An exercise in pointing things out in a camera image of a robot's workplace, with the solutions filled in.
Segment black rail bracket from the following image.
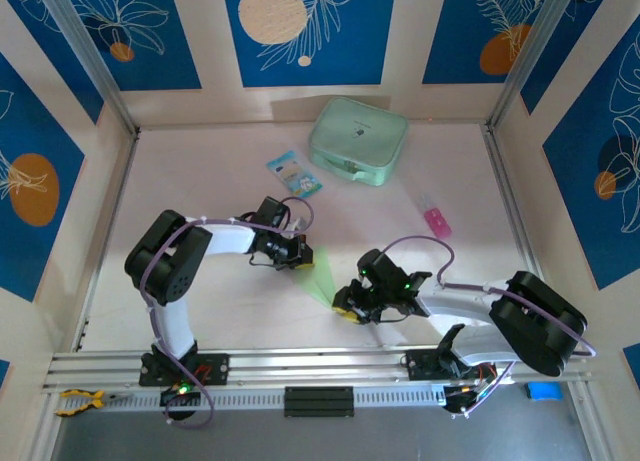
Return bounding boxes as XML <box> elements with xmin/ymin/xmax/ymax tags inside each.
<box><xmin>283</xmin><ymin>386</ymin><xmax>355</xmax><ymax>418</ymax></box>

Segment aluminium corner post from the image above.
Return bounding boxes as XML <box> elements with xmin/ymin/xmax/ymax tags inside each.
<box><xmin>485</xmin><ymin>0</ymin><xmax>585</xmax><ymax>135</ymax></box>
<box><xmin>35</xmin><ymin>0</ymin><xmax>140</xmax><ymax>136</ymax></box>

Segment pink and clear plastic case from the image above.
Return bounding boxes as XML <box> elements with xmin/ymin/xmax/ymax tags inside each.
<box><xmin>417</xmin><ymin>193</ymin><xmax>454</xmax><ymax>240</ymax></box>

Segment slotted grey cable duct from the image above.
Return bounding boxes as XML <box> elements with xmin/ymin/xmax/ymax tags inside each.
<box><xmin>52</xmin><ymin>384</ymin><xmax>451</xmax><ymax>416</ymax></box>

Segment light green paper sheet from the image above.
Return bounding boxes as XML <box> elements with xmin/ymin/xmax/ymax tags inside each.
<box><xmin>293</xmin><ymin>245</ymin><xmax>335</xmax><ymax>310</ymax></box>

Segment mint green zip pouch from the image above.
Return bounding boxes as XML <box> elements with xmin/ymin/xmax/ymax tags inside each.
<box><xmin>305</xmin><ymin>96</ymin><xmax>410</xmax><ymax>187</ymax></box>

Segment aluminium table side rail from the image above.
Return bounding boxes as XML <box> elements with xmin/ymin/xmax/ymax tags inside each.
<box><xmin>73</xmin><ymin>129</ymin><xmax>141</xmax><ymax>353</ymax></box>
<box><xmin>483</xmin><ymin>129</ymin><xmax>557</xmax><ymax>341</ymax></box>

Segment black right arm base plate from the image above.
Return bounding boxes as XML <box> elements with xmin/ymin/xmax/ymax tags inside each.
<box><xmin>405</xmin><ymin>349</ymin><xmax>496</xmax><ymax>382</ymax></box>

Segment blue sponge block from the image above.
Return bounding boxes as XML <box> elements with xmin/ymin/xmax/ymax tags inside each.
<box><xmin>523</xmin><ymin>380</ymin><xmax>562</xmax><ymax>402</ymax></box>

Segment yellow handled pliers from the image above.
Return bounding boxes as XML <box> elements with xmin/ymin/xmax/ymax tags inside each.
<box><xmin>53</xmin><ymin>388</ymin><xmax>134</xmax><ymax>417</ymax></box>

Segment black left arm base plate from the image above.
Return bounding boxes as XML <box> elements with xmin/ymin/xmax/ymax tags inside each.
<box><xmin>138</xmin><ymin>353</ymin><xmax>231</xmax><ymax>388</ymax></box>

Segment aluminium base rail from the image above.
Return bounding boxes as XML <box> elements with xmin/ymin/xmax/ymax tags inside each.
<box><xmin>42</xmin><ymin>344</ymin><xmax>595</xmax><ymax>393</ymax></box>

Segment small black controller box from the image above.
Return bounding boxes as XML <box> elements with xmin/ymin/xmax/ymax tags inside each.
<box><xmin>442</xmin><ymin>380</ymin><xmax>501</xmax><ymax>418</ymax></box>
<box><xmin>158</xmin><ymin>384</ymin><xmax>204</xmax><ymax>410</ymax></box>

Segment blue white snack packet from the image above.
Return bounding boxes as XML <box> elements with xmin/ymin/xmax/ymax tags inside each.
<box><xmin>265</xmin><ymin>150</ymin><xmax>324</xmax><ymax>201</ymax></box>

